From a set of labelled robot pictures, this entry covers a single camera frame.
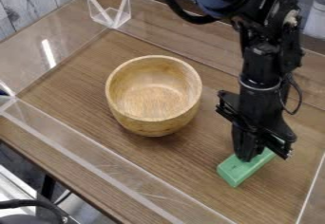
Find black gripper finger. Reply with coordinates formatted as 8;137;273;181
232;123;264;162

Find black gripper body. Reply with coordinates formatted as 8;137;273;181
215;82;297;159

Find green rectangular block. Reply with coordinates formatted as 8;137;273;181
215;137;285;188

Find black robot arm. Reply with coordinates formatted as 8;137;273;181
165;0;304;162

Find brown wooden bowl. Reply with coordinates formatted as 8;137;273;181
106;55;203;137

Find white cylinder container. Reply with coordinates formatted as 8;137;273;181
304;0;325;40

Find clear acrylic tray walls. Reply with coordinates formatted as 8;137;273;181
0;0;325;224

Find black table leg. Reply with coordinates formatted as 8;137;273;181
40;175;56;199

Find black cable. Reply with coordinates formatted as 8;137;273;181
0;198;70;224

